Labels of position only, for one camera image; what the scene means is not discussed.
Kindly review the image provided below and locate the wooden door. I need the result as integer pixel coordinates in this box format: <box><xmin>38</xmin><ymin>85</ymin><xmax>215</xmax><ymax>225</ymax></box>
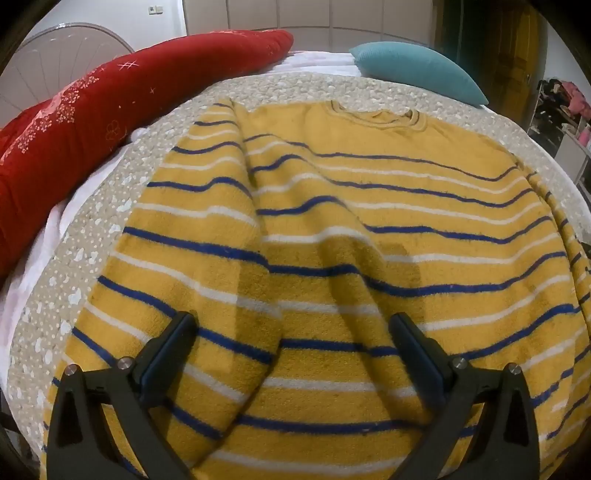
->
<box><xmin>443</xmin><ymin>0</ymin><xmax>539</xmax><ymax>118</ymax></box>

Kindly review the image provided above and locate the beige patterned blanket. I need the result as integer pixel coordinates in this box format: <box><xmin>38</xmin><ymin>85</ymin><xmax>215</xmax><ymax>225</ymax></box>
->
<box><xmin>7</xmin><ymin>71</ymin><xmax>591</xmax><ymax>480</ymax></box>

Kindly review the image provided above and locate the red floral bolster pillow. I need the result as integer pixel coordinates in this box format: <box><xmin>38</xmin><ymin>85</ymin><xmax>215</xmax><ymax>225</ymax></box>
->
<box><xmin>0</xmin><ymin>28</ymin><xmax>295</xmax><ymax>278</ymax></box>

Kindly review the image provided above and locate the white wardrobe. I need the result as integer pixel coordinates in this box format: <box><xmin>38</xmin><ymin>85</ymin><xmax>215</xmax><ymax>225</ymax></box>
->
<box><xmin>183</xmin><ymin>0</ymin><xmax>437</xmax><ymax>49</ymax></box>

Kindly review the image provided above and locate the yellow striped sweater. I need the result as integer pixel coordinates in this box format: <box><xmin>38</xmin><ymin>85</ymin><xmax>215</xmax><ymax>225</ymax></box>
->
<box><xmin>41</xmin><ymin>98</ymin><xmax>591</xmax><ymax>480</ymax></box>

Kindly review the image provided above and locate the teal pillow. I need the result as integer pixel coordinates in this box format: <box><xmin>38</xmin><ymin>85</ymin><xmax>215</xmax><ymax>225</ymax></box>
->
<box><xmin>349</xmin><ymin>41</ymin><xmax>489</xmax><ymax>108</ymax></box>

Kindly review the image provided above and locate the white cluttered shelf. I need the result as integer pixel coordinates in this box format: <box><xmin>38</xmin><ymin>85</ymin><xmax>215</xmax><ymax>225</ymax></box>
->
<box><xmin>526</xmin><ymin>78</ymin><xmax>591</xmax><ymax>190</ymax></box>

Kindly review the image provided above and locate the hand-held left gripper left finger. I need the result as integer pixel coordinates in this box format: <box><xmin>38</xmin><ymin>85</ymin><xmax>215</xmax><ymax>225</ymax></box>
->
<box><xmin>46</xmin><ymin>311</ymin><xmax>199</xmax><ymax>480</ymax></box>

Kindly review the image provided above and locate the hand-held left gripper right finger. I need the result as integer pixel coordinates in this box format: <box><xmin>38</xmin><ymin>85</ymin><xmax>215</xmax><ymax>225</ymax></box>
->
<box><xmin>389</xmin><ymin>312</ymin><xmax>541</xmax><ymax>480</ymax></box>

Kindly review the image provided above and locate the white bed sheet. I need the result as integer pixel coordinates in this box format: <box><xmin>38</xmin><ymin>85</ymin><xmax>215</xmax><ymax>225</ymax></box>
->
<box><xmin>0</xmin><ymin>50</ymin><xmax>490</xmax><ymax>384</ymax></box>

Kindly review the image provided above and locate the pink cloth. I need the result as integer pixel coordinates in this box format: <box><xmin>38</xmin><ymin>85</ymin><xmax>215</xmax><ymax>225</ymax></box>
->
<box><xmin>560</xmin><ymin>81</ymin><xmax>591</xmax><ymax>120</ymax></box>

